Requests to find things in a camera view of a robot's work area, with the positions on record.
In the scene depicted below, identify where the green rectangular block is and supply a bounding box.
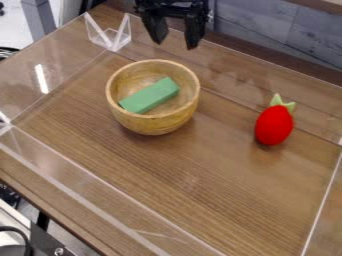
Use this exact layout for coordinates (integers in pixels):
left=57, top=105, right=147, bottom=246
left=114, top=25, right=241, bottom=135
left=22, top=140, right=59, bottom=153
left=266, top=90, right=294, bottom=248
left=119, top=77, right=181, bottom=114

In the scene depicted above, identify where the grey post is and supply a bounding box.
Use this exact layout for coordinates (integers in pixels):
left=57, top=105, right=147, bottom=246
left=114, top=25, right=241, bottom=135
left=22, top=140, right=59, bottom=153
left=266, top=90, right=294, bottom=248
left=20, top=0, right=57, bottom=41

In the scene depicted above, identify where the red plush strawberry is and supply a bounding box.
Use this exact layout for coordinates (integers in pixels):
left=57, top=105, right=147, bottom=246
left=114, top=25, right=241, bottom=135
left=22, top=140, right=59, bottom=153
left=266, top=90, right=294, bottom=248
left=254, top=93, right=297, bottom=146

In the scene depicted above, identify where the light wooden bowl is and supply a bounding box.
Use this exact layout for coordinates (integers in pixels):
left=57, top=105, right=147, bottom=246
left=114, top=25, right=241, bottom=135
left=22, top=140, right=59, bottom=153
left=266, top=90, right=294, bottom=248
left=106, top=59, right=201, bottom=135

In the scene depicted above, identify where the clear acrylic tray enclosure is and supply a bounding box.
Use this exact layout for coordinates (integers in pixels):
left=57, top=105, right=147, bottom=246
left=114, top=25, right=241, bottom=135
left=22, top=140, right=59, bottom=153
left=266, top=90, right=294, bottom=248
left=0, top=20, right=342, bottom=256

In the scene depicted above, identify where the black bracket with cable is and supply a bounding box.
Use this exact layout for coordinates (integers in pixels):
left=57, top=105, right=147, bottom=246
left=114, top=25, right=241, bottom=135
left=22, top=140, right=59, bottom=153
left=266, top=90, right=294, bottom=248
left=0, top=224, right=78, bottom=256

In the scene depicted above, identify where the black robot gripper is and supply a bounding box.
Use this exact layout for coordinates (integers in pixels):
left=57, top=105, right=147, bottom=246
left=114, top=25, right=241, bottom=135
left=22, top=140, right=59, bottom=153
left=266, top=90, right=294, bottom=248
left=135, top=0, right=210, bottom=50

